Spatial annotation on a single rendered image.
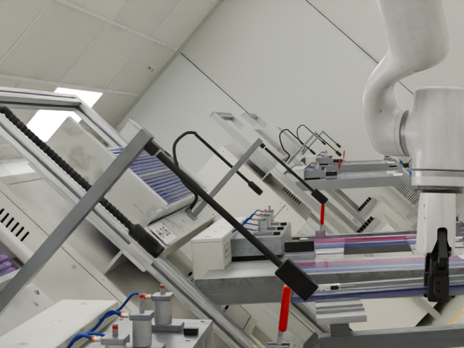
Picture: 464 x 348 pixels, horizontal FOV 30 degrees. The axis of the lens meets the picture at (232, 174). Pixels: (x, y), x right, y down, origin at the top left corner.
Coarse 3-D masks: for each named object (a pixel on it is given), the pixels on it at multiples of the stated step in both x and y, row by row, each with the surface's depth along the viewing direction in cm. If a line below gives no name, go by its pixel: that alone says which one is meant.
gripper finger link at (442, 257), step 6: (438, 228) 133; (444, 228) 133; (438, 234) 132; (444, 234) 132; (438, 240) 131; (444, 240) 131; (438, 246) 131; (444, 246) 131; (438, 252) 131; (444, 252) 130; (438, 258) 131; (444, 258) 130; (438, 264) 131; (444, 264) 131
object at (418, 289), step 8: (392, 288) 137; (400, 288) 137; (408, 288) 136; (416, 288) 136; (424, 288) 136; (456, 288) 136; (296, 296) 138; (312, 296) 138; (320, 296) 138; (328, 296) 138; (336, 296) 137; (344, 296) 137; (352, 296) 137; (360, 296) 137; (368, 296) 137; (376, 296) 137; (384, 296) 137
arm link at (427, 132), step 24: (432, 96) 133; (456, 96) 133; (408, 120) 136; (432, 120) 133; (456, 120) 133; (408, 144) 136; (432, 144) 133; (456, 144) 133; (432, 168) 133; (456, 168) 133
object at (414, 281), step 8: (376, 280) 149; (384, 280) 148; (392, 280) 148; (400, 280) 147; (408, 280) 147; (416, 280) 147; (456, 280) 147; (344, 288) 148; (352, 288) 148; (360, 288) 148; (368, 288) 148
